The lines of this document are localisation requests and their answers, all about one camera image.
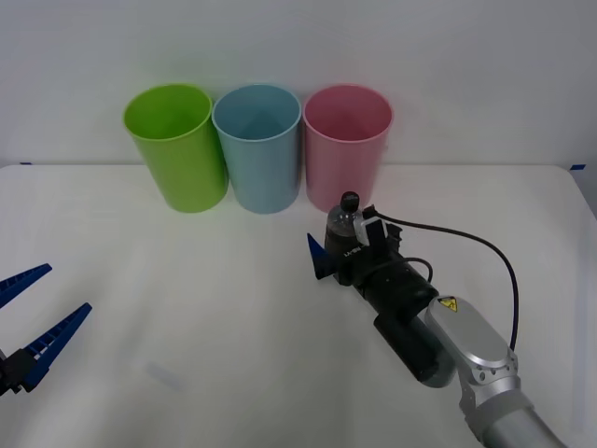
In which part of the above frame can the green plastic bin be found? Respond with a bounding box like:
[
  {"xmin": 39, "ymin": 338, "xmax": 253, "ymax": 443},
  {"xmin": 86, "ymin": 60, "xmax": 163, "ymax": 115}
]
[{"xmin": 122, "ymin": 82, "xmax": 229, "ymax": 215}]

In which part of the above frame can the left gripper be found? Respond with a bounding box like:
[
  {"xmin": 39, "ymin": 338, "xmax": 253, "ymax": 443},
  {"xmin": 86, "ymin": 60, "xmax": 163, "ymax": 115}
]
[{"xmin": 0, "ymin": 263, "xmax": 93, "ymax": 398}]

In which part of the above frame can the pink plastic bin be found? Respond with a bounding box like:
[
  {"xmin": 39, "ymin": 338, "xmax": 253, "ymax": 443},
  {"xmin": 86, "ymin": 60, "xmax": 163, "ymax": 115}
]
[{"xmin": 301, "ymin": 83, "xmax": 396, "ymax": 217}]

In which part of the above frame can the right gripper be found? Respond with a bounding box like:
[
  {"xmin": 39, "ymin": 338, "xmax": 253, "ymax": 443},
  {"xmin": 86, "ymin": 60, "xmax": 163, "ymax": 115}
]
[{"xmin": 306, "ymin": 222, "xmax": 405, "ymax": 287}]

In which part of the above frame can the pale blue plastic bin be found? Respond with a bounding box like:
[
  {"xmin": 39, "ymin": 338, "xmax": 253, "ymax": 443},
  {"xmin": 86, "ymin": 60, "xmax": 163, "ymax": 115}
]
[{"xmin": 211, "ymin": 83, "xmax": 302, "ymax": 215}]

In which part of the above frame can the small dark plastic bottle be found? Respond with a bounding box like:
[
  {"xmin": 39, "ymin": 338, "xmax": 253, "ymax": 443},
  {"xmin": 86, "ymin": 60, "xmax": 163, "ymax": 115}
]
[{"xmin": 325, "ymin": 190, "xmax": 363, "ymax": 245}]

